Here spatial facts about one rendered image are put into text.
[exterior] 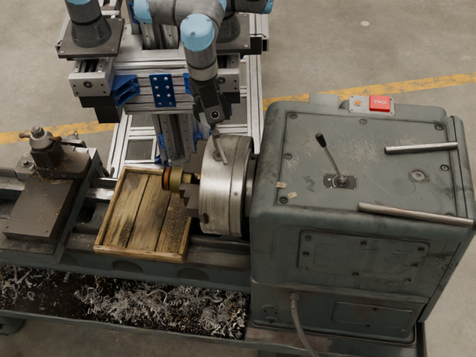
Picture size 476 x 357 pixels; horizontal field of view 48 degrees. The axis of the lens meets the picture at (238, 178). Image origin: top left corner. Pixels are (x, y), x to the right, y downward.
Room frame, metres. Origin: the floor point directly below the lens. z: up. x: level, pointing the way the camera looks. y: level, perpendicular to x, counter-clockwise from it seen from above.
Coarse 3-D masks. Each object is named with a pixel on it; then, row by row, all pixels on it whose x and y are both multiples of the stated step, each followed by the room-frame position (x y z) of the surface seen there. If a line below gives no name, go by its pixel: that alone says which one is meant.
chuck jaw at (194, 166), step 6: (198, 144) 1.12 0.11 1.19; (204, 144) 1.12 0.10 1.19; (198, 150) 1.11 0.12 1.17; (204, 150) 1.11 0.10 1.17; (192, 156) 1.10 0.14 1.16; (198, 156) 1.10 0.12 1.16; (186, 162) 1.09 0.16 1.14; (192, 162) 1.09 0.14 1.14; (198, 162) 1.08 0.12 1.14; (186, 168) 1.08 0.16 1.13; (192, 168) 1.08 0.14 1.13; (198, 168) 1.07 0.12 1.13
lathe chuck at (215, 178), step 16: (208, 144) 1.07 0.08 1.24; (224, 144) 1.07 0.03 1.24; (208, 160) 1.01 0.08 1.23; (208, 176) 0.97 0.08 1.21; (224, 176) 0.96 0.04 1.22; (208, 192) 0.93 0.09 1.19; (224, 192) 0.93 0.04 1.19; (208, 208) 0.90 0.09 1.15; (224, 208) 0.90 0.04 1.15; (208, 224) 0.89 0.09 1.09; (224, 224) 0.88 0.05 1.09
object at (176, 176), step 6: (168, 168) 1.09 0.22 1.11; (174, 168) 1.09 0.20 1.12; (180, 168) 1.09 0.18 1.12; (162, 174) 1.07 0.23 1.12; (168, 174) 1.07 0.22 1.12; (174, 174) 1.06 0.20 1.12; (180, 174) 1.06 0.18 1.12; (186, 174) 1.07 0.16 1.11; (192, 174) 1.07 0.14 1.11; (162, 180) 1.05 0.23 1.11; (168, 180) 1.05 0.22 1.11; (174, 180) 1.04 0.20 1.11; (180, 180) 1.04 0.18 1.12; (186, 180) 1.05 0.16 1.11; (192, 180) 1.08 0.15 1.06; (162, 186) 1.04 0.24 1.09; (168, 186) 1.04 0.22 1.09; (174, 186) 1.03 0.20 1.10; (174, 192) 1.03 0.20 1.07
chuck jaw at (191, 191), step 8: (184, 184) 1.03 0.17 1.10; (192, 184) 1.03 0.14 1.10; (184, 192) 1.01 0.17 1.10; (192, 192) 1.00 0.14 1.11; (184, 200) 0.97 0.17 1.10; (192, 200) 0.96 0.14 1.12; (192, 208) 0.93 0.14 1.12; (192, 216) 0.92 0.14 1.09; (200, 216) 0.91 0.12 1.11; (208, 216) 0.90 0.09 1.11
